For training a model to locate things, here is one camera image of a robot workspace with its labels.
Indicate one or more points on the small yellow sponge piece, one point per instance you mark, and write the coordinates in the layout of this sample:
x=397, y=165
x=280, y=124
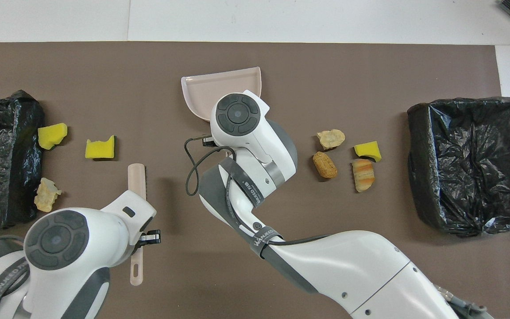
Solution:
x=367, y=149

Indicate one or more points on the beige plastic dustpan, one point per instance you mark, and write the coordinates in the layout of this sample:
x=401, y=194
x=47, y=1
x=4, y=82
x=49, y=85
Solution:
x=219, y=88

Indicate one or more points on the yellow sponge with green back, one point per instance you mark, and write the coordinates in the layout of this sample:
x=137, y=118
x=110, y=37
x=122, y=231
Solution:
x=99, y=149
x=52, y=135

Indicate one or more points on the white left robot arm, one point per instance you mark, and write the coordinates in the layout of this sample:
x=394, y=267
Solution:
x=82, y=248

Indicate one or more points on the striped toy bread roll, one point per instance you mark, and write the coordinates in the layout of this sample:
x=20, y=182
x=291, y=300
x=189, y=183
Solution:
x=363, y=175

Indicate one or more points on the beige hand brush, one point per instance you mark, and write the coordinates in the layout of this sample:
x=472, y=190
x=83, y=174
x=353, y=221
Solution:
x=136, y=177

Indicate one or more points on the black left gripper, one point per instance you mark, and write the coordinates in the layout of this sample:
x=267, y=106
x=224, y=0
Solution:
x=151, y=238

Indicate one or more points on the pale flat toy cracker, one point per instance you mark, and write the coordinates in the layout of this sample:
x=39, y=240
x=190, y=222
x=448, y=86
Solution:
x=330, y=138

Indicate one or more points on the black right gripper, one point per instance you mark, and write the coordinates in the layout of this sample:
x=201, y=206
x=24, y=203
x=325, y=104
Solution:
x=208, y=141

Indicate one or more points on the brown oval toy bread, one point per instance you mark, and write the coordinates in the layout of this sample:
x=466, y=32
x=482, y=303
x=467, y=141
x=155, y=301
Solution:
x=325, y=165

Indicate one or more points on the brown table mat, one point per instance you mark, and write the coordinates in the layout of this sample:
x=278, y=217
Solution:
x=281, y=66

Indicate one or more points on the toy bread chunk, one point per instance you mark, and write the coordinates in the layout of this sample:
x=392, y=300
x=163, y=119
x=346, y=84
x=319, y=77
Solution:
x=47, y=195

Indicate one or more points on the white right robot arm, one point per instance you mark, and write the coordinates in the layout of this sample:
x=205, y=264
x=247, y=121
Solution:
x=348, y=266

